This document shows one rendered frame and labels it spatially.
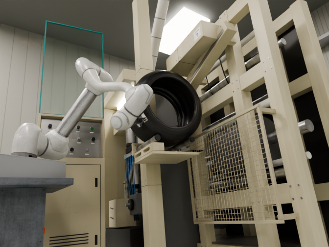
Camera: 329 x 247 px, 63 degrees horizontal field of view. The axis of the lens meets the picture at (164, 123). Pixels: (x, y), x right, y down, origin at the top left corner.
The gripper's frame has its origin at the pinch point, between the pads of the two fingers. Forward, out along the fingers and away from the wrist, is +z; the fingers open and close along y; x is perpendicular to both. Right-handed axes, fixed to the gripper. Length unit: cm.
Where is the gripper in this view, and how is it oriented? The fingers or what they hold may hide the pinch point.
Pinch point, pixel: (141, 116)
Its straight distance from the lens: 182.0
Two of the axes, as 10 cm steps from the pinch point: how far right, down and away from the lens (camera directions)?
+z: 2.5, -0.9, 9.6
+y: 5.1, 8.6, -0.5
